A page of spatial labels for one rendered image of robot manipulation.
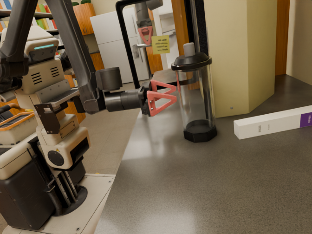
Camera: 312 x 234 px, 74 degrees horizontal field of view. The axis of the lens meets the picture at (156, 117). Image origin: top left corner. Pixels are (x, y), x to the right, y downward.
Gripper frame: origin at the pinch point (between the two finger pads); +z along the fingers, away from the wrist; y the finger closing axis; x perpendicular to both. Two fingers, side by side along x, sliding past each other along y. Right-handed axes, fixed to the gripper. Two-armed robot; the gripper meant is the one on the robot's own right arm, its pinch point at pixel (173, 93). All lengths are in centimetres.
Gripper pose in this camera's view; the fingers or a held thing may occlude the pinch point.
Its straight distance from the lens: 59.8
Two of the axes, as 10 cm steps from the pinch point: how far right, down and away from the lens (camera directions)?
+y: 0.7, -4.2, 9.1
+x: 1.7, 9.0, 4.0
